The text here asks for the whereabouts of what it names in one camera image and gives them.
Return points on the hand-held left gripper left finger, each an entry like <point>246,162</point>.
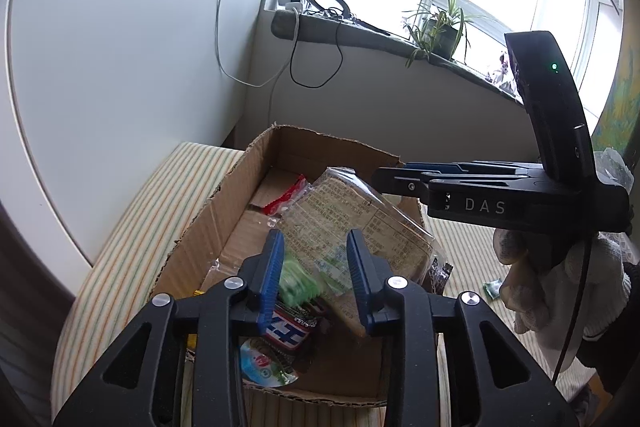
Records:
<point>275,267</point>

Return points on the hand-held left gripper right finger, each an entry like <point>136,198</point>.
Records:
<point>356,267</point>

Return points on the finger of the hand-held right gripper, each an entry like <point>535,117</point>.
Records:
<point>440,167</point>
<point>400,184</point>

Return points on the small green snack packet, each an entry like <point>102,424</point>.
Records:
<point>300,287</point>

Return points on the clear bag of sliced bread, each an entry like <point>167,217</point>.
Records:
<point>350,217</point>

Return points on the red white blue packet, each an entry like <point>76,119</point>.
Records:
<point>290,329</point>

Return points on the red snack packet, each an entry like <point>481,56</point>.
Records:
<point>285,199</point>

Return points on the dark snack packet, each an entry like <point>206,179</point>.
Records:
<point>437,277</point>

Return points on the light green snack pouch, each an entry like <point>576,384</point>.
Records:
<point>265,364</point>

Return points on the brown cardboard box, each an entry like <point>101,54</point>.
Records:
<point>280,157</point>

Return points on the person's right forearm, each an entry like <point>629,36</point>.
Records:
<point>615,367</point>

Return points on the person's right hand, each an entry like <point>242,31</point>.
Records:
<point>530,297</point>

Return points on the green yellow printed panel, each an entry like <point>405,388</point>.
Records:
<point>622,107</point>

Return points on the small figurine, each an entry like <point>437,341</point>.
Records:
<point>502,67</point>

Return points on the crumpled clear plastic wrapper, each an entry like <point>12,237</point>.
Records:
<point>615,167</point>

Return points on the potted spider plant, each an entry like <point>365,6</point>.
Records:
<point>445,39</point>

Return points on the tiny green snack packet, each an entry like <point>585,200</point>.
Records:
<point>493,289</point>

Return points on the dark stone windowsill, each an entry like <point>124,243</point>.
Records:
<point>350,37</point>

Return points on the white wardrobe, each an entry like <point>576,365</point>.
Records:
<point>125,57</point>

